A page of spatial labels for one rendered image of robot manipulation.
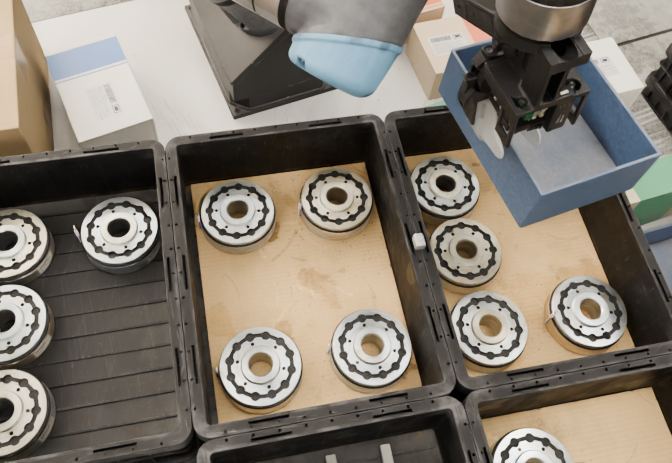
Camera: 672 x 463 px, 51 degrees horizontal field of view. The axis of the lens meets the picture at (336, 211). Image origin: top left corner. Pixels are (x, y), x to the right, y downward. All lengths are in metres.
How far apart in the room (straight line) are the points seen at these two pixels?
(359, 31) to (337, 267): 0.52
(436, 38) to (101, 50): 0.58
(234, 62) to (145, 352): 0.50
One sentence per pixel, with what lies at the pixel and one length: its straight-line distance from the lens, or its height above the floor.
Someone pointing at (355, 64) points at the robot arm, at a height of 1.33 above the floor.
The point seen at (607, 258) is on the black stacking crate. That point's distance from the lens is 1.07.
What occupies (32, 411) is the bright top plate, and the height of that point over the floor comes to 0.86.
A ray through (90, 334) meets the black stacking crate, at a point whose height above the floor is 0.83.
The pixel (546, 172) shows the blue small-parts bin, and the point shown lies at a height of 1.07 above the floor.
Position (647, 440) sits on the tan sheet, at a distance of 1.02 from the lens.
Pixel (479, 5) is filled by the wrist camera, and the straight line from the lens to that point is 0.66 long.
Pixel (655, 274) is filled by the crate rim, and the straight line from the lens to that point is 1.00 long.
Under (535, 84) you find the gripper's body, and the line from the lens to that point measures 0.61.
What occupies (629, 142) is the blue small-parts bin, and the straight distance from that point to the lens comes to 0.84.
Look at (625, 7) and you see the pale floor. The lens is 2.74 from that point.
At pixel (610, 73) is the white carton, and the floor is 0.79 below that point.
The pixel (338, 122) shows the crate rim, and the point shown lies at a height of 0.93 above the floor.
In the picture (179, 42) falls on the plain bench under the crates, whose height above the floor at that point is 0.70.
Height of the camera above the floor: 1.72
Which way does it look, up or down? 61 degrees down
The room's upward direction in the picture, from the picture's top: 9 degrees clockwise
